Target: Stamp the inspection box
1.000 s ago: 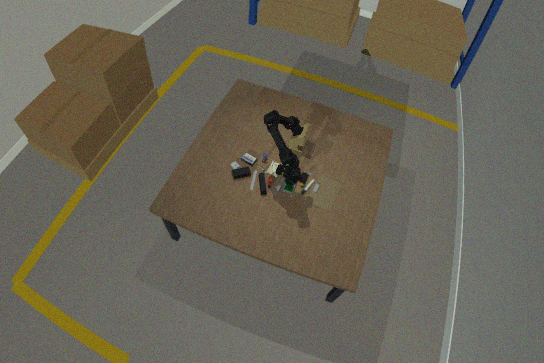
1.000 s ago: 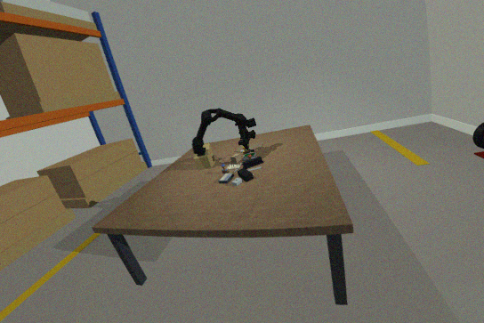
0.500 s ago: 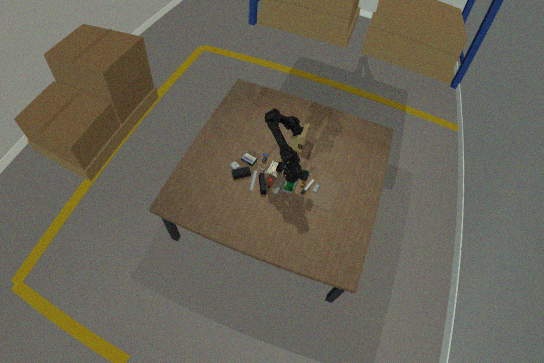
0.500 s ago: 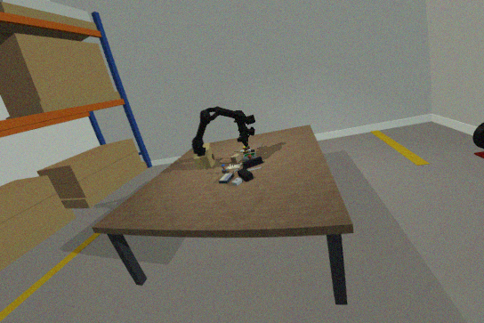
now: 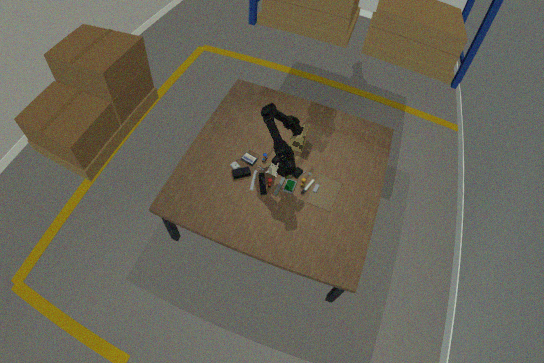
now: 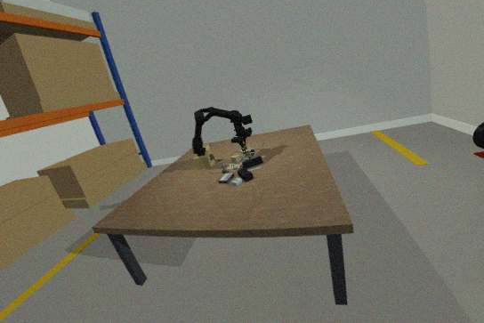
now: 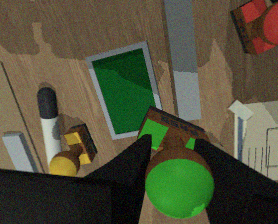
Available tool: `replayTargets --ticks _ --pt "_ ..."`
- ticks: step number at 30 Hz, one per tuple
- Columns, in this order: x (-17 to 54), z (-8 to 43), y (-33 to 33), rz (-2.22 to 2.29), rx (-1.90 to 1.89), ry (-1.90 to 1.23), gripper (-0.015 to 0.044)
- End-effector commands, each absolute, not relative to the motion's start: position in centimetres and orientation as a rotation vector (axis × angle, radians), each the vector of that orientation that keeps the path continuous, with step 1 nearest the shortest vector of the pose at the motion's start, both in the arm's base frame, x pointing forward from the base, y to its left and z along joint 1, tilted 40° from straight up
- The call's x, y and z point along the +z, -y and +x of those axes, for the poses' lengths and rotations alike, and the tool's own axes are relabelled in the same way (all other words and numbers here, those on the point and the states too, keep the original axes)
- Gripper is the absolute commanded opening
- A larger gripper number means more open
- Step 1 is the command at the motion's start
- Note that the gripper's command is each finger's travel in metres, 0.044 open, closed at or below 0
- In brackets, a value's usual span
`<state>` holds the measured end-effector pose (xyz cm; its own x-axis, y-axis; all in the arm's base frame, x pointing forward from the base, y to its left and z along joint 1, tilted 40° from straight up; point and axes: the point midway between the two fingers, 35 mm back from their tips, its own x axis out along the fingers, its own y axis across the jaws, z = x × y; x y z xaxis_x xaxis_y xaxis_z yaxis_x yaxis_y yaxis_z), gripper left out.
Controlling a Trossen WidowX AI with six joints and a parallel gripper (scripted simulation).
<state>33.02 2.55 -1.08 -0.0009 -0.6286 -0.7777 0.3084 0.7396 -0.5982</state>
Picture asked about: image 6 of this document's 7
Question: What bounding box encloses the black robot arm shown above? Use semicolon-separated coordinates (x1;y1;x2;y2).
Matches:
191;107;253;157

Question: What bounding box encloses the cream inspection card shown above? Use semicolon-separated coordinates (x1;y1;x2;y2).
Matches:
227;163;242;169

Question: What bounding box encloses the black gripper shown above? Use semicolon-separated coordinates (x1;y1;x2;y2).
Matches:
231;126;247;148

